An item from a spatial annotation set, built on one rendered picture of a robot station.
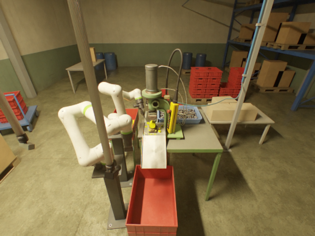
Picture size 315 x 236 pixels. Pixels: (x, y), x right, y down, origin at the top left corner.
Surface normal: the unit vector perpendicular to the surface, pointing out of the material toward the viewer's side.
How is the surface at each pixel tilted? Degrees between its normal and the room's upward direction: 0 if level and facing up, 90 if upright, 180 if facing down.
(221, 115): 90
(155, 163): 30
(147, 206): 0
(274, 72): 90
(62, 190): 0
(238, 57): 90
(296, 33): 90
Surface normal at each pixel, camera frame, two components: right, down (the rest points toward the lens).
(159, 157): 0.00, -0.49
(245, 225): 0.00, -0.86
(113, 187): 0.11, 0.50
